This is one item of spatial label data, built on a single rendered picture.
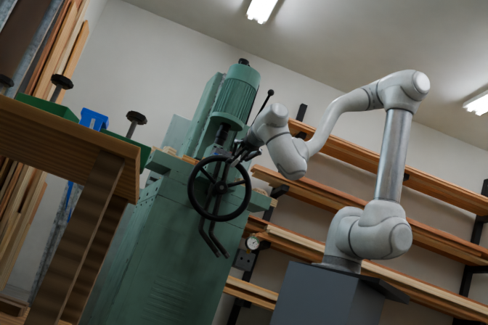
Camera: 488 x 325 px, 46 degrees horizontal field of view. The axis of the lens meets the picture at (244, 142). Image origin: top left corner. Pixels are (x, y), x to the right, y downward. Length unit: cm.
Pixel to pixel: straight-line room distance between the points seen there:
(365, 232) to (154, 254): 93
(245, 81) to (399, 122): 91
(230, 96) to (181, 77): 254
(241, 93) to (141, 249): 91
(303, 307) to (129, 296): 76
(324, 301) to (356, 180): 340
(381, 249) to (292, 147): 49
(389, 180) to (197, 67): 346
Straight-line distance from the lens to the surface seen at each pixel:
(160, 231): 256
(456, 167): 603
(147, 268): 255
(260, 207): 271
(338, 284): 219
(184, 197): 259
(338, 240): 230
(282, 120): 210
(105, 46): 545
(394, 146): 227
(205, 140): 292
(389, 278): 500
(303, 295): 224
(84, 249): 100
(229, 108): 282
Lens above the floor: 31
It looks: 17 degrees up
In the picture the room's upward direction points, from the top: 20 degrees clockwise
